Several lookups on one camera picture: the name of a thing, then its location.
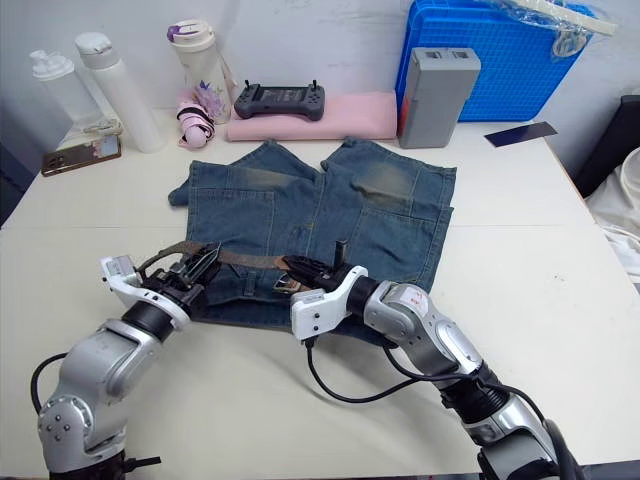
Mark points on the blue denim shorts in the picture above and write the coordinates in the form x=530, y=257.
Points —
x=320, y=215

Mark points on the white cloth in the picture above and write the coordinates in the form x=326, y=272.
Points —
x=620, y=210

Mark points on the white thermos bottle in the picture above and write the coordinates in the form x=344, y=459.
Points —
x=125, y=95

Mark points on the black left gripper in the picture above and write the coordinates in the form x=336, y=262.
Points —
x=175, y=290

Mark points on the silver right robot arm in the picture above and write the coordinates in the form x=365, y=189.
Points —
x=440, y=345

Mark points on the floral tumbler with purple lid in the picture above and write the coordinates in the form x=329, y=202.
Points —
x=202, y=75

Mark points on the brown braided belt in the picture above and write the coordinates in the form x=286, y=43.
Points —
x=250, y=261

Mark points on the dark blue flat strip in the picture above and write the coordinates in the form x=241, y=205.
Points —
x=520, y=134

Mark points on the blue plastic crate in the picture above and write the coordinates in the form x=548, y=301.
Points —
x=505, y=75

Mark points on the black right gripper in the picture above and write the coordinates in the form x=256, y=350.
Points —
x=330, y=277

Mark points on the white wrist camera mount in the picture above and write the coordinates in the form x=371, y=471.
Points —
x=320, y=310
x=125, y=282

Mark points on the black box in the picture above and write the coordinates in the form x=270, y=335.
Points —
x=610, y=145

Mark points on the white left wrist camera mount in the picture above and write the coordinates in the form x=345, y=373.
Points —
x=125, y=282

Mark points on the smartphone in brown case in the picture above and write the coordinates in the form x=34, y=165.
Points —
x=82, y=155

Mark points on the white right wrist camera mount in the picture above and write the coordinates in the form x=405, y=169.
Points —
x=320, y=310

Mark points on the dark grey handheld controller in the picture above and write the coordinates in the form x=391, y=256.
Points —
x=277, y=102

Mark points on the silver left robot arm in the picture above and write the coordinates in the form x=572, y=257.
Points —
x=95, y=370

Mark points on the pink foam pad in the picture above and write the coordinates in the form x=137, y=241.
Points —
x=350, y=117

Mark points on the clear plastic bag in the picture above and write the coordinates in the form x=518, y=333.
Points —
x=565, y=30

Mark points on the clear bottle with white cap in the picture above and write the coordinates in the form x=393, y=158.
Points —
x=62, y=90

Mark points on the grey rectangular battery box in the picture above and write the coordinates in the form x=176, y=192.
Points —
x=435, y=100

